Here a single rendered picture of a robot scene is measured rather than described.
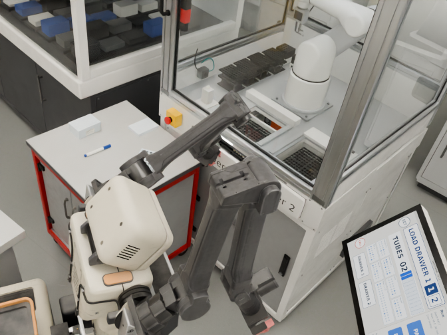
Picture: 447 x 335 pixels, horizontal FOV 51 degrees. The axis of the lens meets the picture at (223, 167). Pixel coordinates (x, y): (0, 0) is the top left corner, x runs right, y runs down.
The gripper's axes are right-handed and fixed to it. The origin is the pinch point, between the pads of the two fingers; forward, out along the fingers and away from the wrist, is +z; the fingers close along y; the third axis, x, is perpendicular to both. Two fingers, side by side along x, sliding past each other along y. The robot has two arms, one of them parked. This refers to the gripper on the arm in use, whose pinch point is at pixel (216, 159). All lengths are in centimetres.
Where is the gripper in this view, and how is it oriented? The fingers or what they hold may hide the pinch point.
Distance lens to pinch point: 207.0
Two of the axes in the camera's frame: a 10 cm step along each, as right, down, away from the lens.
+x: -7.1, -5.2, 4.7
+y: 5.8, -8.1, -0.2
